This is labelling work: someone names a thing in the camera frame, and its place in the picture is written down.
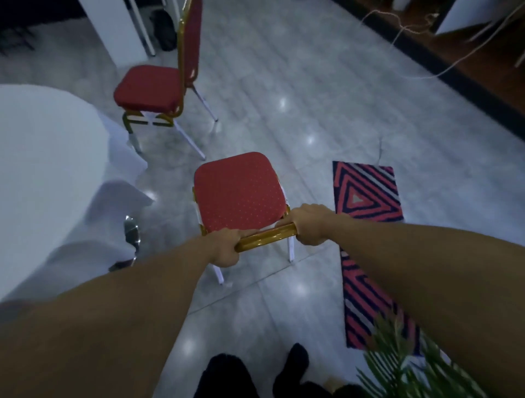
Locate white tablecloth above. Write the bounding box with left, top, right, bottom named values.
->
left=0, top=84, right=155, bottom=302

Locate white column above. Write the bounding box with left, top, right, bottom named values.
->
left=78, top=0, right=149, bottom=69

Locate red chair gold frame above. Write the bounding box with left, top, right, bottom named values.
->
left=191, top=151, right=298, bottom=286
left=113, top=0, right=219, bottom=161

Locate black backpack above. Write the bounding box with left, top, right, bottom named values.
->
left=149, top=8, right=178, bottom=52

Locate white panel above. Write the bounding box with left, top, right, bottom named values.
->
left=434, top=0, right=506, bottom=37

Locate thin white cable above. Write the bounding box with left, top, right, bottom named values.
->
left=360, top=2, right=525, bottom=79

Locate person's left hand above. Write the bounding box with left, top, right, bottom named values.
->
left=207, top=227, right=258, bottom=268

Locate person's right leg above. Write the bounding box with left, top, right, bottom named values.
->
left=272, top=343, right=370, bottom=398

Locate person's leg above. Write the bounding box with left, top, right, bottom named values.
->
left=272, top=343, right=370, bottom=398
left=192, top=352, right=260, bottom=398

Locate red striped rug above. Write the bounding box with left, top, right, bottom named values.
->
left=332, top=160, right=423, bottom=356

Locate green palm plant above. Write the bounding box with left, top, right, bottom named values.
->
left=355, top=311, right=491, bottom=398

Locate person's right forearm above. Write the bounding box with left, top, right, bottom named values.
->
left=328, top=213, right=525, bottom=398

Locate round table with metal base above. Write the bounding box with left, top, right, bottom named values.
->
left=0, top=84, right=155, bottom=302

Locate person's right hand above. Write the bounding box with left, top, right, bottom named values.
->
left=277, top=203, right=342, bottom=247

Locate person's left leg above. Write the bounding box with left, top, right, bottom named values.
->
left=192, top=352, right=260, bottom=398

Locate person's left forearm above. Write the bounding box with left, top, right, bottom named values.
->
left=0, top=236, right=216, bottom=398

